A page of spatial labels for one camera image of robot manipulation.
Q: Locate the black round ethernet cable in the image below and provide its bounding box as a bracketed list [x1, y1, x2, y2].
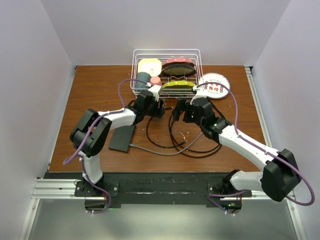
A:
[145, 106, 188, 149]

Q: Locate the grey ethernet cable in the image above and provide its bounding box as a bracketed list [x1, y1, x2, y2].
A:
[129, 132, 203, 156]

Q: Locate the black network switch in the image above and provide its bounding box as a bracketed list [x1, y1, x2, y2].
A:
[108, 125, 136, 153]

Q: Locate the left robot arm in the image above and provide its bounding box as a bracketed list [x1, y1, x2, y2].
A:
[63, 86, 165, 197]

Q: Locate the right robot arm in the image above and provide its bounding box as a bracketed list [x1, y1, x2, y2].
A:
[172, 97, 302, 202]

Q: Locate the yellow-green dotted plate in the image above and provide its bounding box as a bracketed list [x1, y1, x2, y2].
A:
[162, 80, 196, 89]

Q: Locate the white round printed plate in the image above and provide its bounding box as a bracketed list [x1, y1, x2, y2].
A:
[198, 73, 231, 99]

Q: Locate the pink cup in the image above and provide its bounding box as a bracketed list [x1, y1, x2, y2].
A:
[149, 76, 162, 86]

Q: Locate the grey-blue mug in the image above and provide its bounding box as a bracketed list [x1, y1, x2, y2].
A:
[135, 72, 151, 89]

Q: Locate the cream square bowl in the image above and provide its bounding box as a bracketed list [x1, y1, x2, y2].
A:
[137, 58, 162, 77]

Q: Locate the red dotted plate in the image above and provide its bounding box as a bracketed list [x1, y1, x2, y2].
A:
[162, 56, 195, 68]

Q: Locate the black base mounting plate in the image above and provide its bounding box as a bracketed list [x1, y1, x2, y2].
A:
[44, 172, 253, 214]

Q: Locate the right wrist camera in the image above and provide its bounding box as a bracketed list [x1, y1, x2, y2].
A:
[190, 86, 208, 105]

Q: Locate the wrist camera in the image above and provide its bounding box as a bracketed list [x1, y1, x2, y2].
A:
[190, 86, 208, 105]
[148, 85, 162, 99]

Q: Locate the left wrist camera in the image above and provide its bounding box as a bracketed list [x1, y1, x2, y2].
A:
[148, 85, 162, 99]

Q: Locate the white wire dish rack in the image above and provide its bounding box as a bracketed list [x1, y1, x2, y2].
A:
[131, 49, 203, 98]

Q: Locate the black flat cable teal band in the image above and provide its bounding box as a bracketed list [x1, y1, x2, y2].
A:
[168, 100, 225, 159]

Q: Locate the aluminium front rail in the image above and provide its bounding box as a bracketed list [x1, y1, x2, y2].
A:
[31, 177, 296, 201]

